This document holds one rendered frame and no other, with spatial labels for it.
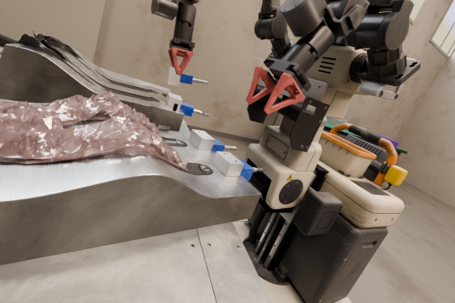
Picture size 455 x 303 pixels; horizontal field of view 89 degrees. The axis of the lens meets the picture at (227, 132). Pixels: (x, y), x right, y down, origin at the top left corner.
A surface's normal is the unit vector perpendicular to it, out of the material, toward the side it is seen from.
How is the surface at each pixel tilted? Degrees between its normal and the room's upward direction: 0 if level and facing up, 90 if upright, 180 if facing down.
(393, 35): 90
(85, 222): 90
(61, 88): 90
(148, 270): 0
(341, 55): 98
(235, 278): 0
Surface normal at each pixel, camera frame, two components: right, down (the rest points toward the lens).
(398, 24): 0.43, 0.38
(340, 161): -0.85, -0.15
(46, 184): 0.18, -0.90
